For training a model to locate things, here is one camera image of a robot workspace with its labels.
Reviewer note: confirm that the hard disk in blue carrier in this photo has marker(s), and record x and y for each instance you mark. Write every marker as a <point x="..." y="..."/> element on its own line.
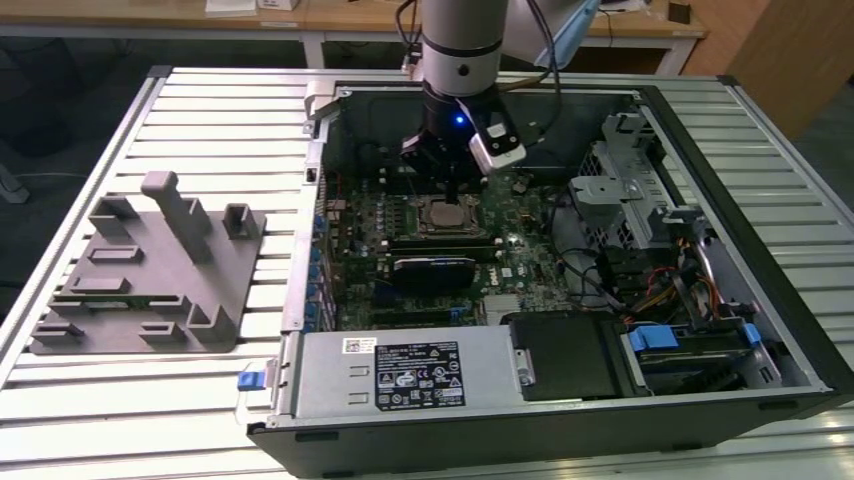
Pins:
<point x="654" y="339"/>

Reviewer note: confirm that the wooden desk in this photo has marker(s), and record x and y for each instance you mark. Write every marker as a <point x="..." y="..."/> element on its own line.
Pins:
<point x="234" y="21"/>

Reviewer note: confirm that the small silver heatsink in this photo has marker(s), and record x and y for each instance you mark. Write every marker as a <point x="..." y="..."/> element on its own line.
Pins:
<point x="502" y="305"/>

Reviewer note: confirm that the black RAM slot bank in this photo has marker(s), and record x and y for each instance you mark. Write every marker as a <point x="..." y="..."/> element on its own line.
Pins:
<point x="441" y="246"/>
<point x="390" y="182"/>

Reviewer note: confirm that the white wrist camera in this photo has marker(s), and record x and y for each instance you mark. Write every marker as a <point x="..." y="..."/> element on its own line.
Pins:
<point x="501" y="155"/>

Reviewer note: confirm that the black drive bay cover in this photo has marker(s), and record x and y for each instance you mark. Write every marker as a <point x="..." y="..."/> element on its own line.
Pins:
<point x="568" y="357"/>

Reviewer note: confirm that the white labelled packet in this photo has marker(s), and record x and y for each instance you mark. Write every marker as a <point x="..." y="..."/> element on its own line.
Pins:
<point x="277" y="4"/>

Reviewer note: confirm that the small black box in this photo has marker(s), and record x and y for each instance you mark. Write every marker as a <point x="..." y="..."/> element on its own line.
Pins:
<point x="680" y="12"/>

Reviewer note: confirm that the blue case latch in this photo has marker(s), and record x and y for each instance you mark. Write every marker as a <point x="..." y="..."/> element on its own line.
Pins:
<point x="250" y="381"/>

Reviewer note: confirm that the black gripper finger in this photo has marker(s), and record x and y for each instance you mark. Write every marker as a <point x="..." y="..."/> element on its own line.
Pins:
<point x="421" y="157"/>
<point x="458" y="192"/>

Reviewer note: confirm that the silver CPU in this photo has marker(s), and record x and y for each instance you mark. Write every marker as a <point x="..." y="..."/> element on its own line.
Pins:
<point x="447" y="216"/>

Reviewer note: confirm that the black PC case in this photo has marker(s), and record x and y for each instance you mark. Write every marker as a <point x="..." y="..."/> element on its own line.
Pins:
<point x="467" y="450"/>

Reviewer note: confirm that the CPU socket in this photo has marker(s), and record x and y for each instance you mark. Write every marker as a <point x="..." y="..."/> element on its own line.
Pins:
<point x="446" y="234"/>

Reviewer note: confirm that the white box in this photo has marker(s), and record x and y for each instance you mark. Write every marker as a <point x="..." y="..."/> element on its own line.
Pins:
<point x="230" y="6"/>

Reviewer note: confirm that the grey furniture leg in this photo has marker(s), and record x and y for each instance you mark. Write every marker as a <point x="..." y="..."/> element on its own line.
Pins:
<point x="12" y="190"/>

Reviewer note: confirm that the black graphics card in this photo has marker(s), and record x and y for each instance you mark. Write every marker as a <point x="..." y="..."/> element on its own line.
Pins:
<point x="434" y="277"/>

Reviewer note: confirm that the grey power supply unit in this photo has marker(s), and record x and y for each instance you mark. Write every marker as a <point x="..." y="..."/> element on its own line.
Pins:
<point x="321" y="385"/>

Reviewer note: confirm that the wooden cabinet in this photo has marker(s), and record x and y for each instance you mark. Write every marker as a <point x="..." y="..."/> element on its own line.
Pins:
<point x="788" y="60"/>

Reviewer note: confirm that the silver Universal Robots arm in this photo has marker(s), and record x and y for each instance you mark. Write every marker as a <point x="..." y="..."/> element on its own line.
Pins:
<point x="461" y="50"/>

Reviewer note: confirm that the silver metal drive cage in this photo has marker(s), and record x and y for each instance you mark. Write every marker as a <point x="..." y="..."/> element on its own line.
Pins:
<point x="604" y="195"/>

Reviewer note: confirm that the grey parts rack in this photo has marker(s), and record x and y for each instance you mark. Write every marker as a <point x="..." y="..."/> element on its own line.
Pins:
<point x="167" y="285"/>

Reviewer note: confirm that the green motherboard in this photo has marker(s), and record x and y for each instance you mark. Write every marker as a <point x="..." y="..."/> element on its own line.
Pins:
<point x="534" y="280"/>

